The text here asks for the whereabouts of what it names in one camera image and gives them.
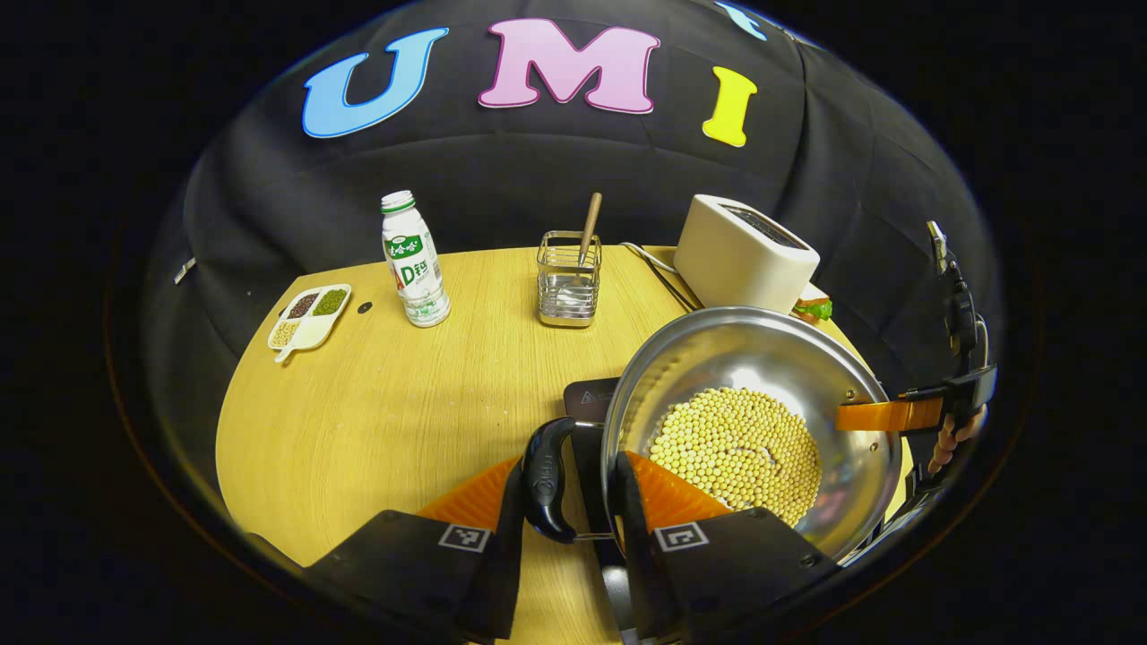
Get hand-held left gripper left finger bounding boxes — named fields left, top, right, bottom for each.
left=305, top=455, right=531, bottom=641

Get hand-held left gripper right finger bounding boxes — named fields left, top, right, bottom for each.
left=614, top=451, right=839, bottom=639

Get pile of yellow soybeans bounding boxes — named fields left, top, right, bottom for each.
left=647, top=387, right=824, bottom=528

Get black induction cooktop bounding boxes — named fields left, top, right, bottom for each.
left=563, top=376, right=628, bottom=565

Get stainless steel pot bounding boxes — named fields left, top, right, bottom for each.
left=522, top=306, right=904, bottom=565

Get toy sandwich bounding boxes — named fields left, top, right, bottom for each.
left=792, top=285, right=834, bottom=325

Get white toaster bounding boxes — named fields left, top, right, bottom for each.
left=673, top=194, right=821, bottom=314

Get white drink bottle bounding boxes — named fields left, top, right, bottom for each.
left=380, top=190, right=452, bottom=329

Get white divided bean dish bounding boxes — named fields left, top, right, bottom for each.
left=267, top=283, right=352, bottom=364

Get black backdrop cloth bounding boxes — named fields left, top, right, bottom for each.
left=143, top=0, right=1005, bottom=422

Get black power cable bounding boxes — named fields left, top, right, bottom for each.
left=645, top=260, right=702, bottom=313

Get wire utensil holder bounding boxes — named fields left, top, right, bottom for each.
left=537, top=230, right=603, bottom=329

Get white power cable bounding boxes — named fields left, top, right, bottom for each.
left=620, top=242, right=682, bottom=275

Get wooden handled utensil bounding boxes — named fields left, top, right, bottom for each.
left=560, top=192, right=604, bottom=310

